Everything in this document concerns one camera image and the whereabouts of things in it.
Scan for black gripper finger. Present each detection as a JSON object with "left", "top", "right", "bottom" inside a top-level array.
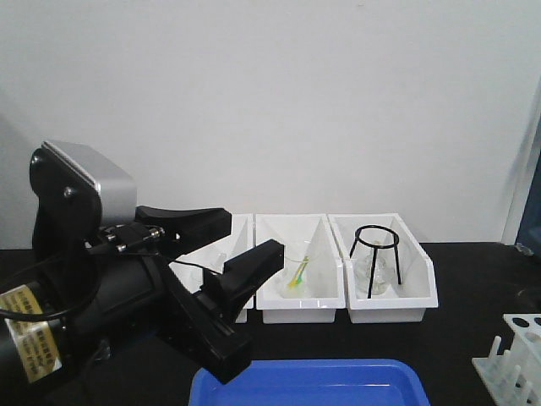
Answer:
[
  {"left": 198, "top": 239, "right": 284, "bottom": 322},
  {"left": 135, "top": 206, "right": 232, "bottom": 256}
]

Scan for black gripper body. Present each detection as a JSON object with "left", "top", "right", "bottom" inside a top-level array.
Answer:
[{"left": 30, "top": 147, "right": 252, "bottom": 382}]

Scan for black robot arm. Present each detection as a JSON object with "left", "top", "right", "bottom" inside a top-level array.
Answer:
[{"left": 1, "top": 140, "right": 285, "bottom": 404}]

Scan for white test tube rack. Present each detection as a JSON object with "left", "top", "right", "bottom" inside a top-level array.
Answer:
[{"left": 472, "top": 313, "right": 540, "bottom": 406}]

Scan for blue-grey pegboard drying rack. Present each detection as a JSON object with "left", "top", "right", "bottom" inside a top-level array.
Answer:
[{"left": 516, "top": 185, "right": 540, "bottom": 257}]

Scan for left white storage bin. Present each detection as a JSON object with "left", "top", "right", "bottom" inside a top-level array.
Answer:
[{"left": 170, "top": 214, "right": 254, "bottom": 315}]

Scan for white storage bin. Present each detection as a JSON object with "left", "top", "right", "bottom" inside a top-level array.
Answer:
[
  {"left": 328, "top": 213, "right": 439, "bottom": 324},
  {"left": 254, "top": 214, "right": 346, "bottom": 324},
  {"left": 170, "top": 214, "right": 254, "bottom": 315}
]

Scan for glass beaker in middle bin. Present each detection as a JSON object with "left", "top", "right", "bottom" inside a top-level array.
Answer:
[{"left": 276, "top": 240, "right": 314, "bottom": 299}]

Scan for middle white storage bin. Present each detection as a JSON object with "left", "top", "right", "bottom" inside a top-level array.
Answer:
[{"left": 254, "top": 214, "right": 346, "bottom": 324}]

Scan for blue plastic tray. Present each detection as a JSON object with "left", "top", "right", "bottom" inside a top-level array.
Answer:
[{"left": 189, "top": 359, "right": 429, "bottom": 405}]

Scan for glass alcohol lamp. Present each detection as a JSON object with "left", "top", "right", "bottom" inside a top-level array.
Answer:
[{"left": 354, "top": 240, "right": 402, "bottom": 299}]

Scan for right white storage bin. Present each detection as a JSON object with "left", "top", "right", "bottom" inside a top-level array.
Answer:
[{"left": 328, "top": 213, "right": 439, "bottom": 324}]

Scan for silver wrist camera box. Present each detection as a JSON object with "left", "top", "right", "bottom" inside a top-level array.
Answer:
[{"left": 41, "top": 140, "right": 137, "bottom": 226}]

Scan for black wire tripod stand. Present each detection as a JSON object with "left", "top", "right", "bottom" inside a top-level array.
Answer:
[{"left": 349, "top": 224, "right": 402, "bottom": 299}]

